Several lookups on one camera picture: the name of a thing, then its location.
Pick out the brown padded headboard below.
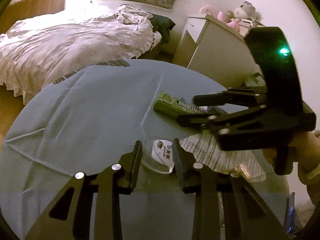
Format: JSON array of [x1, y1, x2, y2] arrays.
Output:
[[1, 0, 66, 34]]

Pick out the white cabinet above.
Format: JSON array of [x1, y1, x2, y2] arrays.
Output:
[[172, 14, 260, 88]]

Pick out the person right hand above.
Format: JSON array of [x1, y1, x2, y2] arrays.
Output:
[[262, 129, 320, 170]]

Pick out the grey plush toy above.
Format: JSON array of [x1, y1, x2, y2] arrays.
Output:
[[233, 1, 261, 21]]

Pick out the pink plush toy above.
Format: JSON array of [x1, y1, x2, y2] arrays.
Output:
[[199, 4, 239, 30]]

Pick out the green gum box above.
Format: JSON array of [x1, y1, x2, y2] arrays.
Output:
[[152, 91, 226, 120]]

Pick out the dark green clothing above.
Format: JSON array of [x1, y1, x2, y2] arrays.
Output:
[[150, 14, 176, 43]]

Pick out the white ruffled duvet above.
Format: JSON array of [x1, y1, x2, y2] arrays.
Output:
[[1, 5, 155, 103]]

